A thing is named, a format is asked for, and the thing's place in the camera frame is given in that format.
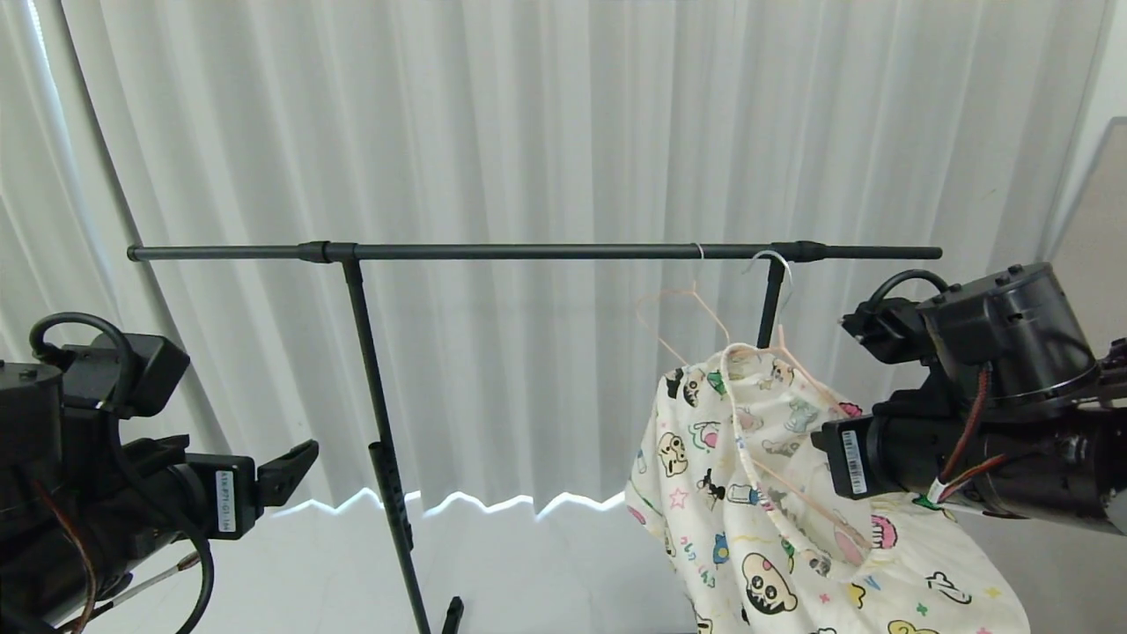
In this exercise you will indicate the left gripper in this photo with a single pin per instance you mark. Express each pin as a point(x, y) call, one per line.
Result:
point(202, 493)

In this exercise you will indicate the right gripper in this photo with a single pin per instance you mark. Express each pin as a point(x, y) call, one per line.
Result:
point(889, 458)

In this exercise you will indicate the pink clothes hanger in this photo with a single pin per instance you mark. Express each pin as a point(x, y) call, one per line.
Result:
point(704, 306)
point(780, 339)

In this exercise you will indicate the cream printed garment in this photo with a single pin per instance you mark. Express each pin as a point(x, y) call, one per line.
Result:
point(704, 493)

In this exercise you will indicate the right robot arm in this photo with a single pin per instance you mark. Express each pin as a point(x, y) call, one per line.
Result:
point(1012, 326)

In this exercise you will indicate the black clothes rack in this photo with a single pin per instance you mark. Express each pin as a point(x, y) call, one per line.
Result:
point(528, 252)

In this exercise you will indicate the white curtain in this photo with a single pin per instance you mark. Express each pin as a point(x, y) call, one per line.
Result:
point(528, 114)

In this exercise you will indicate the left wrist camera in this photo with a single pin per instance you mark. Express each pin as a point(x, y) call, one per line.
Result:
point(132, 370)

